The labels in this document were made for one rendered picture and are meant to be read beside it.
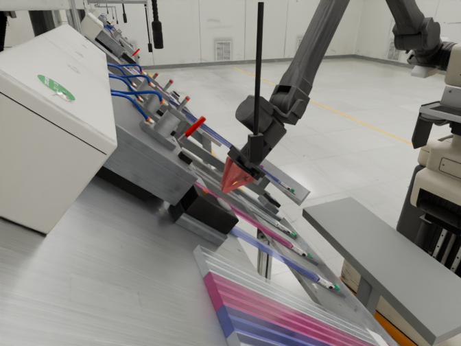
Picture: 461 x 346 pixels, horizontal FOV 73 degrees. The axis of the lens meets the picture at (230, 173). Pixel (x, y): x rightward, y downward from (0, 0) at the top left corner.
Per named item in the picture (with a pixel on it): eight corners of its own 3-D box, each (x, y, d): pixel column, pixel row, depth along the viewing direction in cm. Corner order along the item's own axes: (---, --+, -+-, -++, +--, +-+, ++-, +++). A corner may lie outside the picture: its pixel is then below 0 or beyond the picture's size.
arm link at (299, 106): (309, 105, 70) (282, 101, 77) (282, 73, 63) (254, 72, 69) (283, 150, 70) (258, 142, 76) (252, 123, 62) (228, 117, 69)
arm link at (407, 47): (440, 35, 98) (422, 36, 102) (431, 14, 91) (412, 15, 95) (427, 61, 98) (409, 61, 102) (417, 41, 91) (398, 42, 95)
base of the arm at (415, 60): (457, 44, 100) (420, 42, 109) (451, 29, 94) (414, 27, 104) (442, 68, 100) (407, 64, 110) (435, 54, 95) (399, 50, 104)
